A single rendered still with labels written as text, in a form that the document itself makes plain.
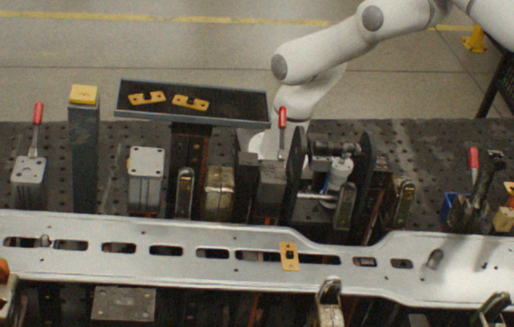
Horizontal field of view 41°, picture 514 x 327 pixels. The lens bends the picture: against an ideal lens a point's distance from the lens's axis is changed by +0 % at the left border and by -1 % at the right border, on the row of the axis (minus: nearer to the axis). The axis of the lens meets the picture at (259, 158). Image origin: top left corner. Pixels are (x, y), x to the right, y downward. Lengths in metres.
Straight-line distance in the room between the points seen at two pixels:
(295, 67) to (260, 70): 2.15
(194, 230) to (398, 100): 2.61
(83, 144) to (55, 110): 1.82
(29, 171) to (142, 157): 0.25
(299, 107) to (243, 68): 2.03
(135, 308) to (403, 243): 0.66
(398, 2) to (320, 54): 0.31
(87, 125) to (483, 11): 0.93
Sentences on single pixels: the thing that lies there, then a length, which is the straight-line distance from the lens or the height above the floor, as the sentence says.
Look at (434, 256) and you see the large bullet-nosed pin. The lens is 1.63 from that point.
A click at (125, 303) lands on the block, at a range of 1.40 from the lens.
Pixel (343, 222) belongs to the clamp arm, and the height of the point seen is 1.01.
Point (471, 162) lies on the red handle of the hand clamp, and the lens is 1.78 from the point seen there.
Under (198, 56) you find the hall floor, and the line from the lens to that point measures 4.02.
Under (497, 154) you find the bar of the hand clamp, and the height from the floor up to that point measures 1.21.
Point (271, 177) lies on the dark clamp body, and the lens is 1.62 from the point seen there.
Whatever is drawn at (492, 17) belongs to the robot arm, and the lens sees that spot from 1.45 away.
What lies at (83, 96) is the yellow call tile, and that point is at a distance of 1.67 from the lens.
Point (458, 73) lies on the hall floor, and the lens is 4.48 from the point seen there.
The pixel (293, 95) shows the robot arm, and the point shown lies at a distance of 1.97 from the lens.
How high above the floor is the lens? 2.14
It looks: 40 degrees down
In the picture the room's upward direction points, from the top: 11 degrees clockwise
